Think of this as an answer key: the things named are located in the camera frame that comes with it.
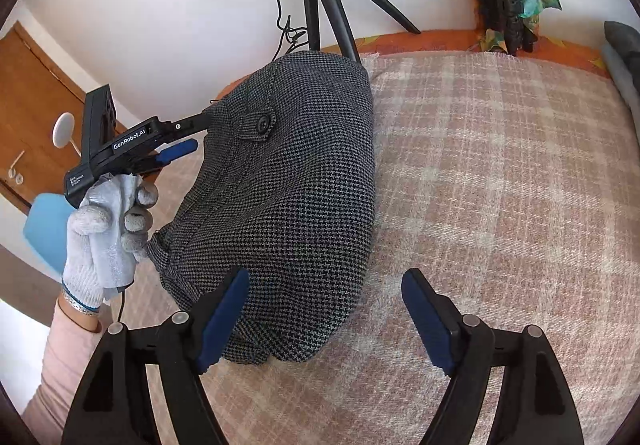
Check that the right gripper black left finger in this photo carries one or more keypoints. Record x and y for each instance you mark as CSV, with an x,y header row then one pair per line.
x,y
112,404

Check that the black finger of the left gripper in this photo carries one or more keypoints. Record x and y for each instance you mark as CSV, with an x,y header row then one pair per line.
x,y
175,152
186,126

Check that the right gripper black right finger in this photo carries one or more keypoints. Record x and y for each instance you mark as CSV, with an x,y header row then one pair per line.
x,y
534,406

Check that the grey houndstooth pants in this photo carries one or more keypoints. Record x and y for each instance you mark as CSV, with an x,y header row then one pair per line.
x,y
285,191

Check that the left forearm pink sleeve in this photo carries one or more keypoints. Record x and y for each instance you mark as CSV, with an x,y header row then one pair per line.
x,y
65,359

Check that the left hand white glove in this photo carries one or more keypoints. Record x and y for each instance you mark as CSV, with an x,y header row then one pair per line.
x,y
106,239

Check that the brown wooden door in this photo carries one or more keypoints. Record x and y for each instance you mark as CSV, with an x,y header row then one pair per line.
x,y
34,93

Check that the light blue chair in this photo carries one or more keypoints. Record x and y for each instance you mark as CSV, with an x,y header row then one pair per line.
x,y
45,230

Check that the light blue folded garment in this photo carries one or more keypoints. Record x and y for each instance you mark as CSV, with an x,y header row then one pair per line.
x,y
622,79

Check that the dark grey folded garment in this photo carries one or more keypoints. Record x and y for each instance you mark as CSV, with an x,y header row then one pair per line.
x,y
625,40

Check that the white round wall hook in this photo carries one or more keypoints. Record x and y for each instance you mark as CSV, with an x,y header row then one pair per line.
x,y
63,131

